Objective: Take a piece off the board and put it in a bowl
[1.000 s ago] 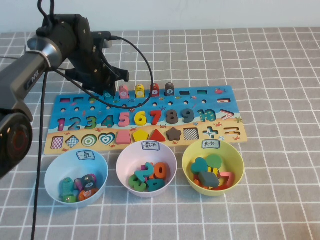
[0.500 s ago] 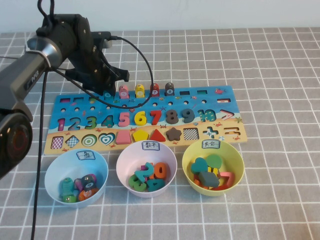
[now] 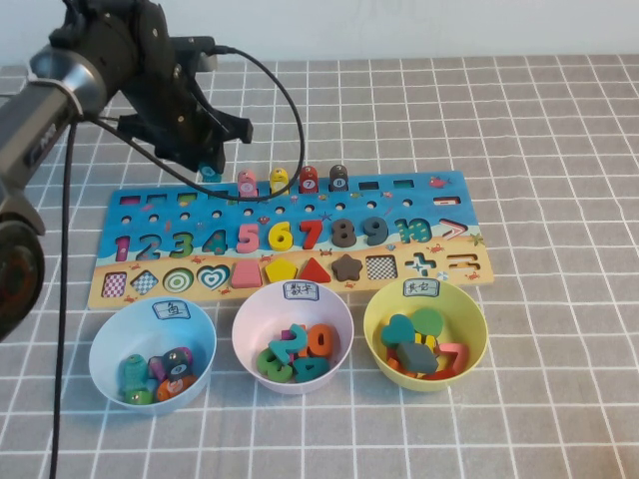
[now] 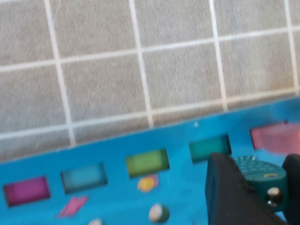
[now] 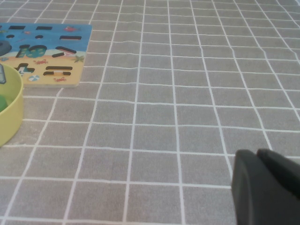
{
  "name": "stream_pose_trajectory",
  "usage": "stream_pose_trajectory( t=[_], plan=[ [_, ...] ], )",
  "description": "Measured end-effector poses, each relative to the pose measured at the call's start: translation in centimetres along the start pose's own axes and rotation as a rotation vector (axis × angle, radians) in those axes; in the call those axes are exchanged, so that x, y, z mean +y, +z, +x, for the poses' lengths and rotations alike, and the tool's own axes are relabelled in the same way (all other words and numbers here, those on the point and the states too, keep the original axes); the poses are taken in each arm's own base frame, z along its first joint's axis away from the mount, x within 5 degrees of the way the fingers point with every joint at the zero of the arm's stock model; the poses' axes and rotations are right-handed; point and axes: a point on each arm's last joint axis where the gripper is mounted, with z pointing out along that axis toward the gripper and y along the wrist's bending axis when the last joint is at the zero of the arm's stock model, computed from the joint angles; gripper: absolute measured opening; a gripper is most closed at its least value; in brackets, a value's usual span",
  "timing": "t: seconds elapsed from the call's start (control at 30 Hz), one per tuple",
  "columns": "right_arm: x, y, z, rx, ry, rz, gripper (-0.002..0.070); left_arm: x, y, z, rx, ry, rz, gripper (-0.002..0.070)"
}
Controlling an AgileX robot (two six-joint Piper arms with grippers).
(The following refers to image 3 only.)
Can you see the pink number five piece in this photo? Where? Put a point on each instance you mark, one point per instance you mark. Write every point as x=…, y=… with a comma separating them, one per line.
x=247, y=233

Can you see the yellow fish peg piece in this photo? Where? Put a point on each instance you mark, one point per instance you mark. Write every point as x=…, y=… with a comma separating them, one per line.
x=279, y=180

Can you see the brown star piece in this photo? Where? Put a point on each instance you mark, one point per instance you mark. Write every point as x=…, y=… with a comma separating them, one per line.
x=347, y=268

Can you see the green fish piece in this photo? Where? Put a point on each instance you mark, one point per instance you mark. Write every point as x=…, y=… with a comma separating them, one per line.
x=137, y=397

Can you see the slate number nine piece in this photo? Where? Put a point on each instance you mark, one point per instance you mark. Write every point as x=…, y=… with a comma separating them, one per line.
x=382, y=234

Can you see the brown fish peg piece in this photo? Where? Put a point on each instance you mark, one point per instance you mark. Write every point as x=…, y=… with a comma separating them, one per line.
x=338, y=180

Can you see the brown number eight piece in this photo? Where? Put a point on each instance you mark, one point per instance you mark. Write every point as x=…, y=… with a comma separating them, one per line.
x=344, y=233

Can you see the green number three piece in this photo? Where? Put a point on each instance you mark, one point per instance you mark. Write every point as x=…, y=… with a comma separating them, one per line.
x=269, y=366

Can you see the yellow number six piece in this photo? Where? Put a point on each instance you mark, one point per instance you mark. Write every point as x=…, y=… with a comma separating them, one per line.
x=275, y=239

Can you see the slate diamond piece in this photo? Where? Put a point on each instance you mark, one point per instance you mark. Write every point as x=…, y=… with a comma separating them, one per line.
x=417, y=358

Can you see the purple number one piece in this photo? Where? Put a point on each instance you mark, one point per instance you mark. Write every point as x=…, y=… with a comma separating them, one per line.
x=285, y=335

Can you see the red number seven piece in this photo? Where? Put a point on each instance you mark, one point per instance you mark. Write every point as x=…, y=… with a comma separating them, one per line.
x=313, y=234

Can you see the red fish peg piece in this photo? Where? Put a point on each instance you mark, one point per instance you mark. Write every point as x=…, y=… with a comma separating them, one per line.
x=308, y=182

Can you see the teal number two piece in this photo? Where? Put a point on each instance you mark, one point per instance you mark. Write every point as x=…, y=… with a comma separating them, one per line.
x=287, y=344

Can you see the grey grid tablecloth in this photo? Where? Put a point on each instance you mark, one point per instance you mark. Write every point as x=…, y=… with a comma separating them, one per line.
x=549, y=149

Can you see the pink trapezoid piece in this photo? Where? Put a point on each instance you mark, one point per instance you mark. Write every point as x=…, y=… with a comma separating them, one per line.
x=245, y=276

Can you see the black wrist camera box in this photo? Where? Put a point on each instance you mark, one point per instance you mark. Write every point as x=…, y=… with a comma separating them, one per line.
x=199, y=47

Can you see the teal number four piece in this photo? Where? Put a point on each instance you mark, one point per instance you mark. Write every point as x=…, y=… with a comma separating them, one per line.
x=312, y=370

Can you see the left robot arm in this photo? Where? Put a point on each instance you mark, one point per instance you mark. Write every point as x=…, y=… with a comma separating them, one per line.
x=35, y=120

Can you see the red triangle piece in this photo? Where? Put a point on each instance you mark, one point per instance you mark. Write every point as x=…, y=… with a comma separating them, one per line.
x=314, y=273

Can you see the slate fish piece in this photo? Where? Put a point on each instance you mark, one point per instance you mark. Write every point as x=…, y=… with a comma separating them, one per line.
x=176, y=361

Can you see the colourful wooden puzzle board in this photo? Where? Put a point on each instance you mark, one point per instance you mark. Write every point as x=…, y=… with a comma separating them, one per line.
x=294, y=212

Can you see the yellow pentagon piece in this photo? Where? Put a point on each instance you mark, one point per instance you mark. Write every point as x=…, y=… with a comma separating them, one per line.
x=281, y=272

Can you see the teal fish peg piece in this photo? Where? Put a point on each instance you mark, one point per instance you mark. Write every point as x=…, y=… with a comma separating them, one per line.
x=209, y=173

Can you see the light blue bowl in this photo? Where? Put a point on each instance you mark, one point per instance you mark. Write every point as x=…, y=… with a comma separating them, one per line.
x=115, y=339

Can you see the orange shape piece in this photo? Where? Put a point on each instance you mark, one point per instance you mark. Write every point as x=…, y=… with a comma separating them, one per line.
x=393, y=363

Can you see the pink fish peg piece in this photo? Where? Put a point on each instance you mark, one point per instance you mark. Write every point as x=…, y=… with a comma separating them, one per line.
x=246, y=183

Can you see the teal striped fish piece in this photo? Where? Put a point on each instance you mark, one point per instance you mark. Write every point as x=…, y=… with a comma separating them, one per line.
x=134, y=371

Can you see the pale pink bowl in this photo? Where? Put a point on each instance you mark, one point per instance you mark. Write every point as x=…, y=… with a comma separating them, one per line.
x=259, y=314

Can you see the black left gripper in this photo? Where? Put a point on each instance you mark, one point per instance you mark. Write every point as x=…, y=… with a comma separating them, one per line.
x=170, y=115

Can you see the orange fish piece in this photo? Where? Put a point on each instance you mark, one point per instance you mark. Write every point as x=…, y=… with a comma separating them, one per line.
x=172, y=390

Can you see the green circle piece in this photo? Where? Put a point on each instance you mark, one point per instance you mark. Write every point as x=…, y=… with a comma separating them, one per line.
x=428, y=320

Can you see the purple fish piece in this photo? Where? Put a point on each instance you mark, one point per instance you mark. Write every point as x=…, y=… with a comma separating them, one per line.
x=156, y=368

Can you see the orange number ten piece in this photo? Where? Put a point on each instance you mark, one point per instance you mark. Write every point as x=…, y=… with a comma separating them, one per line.
x=328, y=344

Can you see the red sign piece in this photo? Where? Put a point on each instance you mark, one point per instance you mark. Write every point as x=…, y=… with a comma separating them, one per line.
x=442, y=374

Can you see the yellow-green bowl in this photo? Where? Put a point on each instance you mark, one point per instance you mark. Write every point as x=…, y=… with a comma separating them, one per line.
x=464, y=319

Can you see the pink greater-than sign piece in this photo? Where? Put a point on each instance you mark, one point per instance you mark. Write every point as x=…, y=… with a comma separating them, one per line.
x=461, y=351

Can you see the teal heart piece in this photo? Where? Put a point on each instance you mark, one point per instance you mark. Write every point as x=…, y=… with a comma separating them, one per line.
x=398, y=330

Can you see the yellow sign piece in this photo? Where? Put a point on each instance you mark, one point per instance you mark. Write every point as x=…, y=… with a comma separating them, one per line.
x=429, y=341

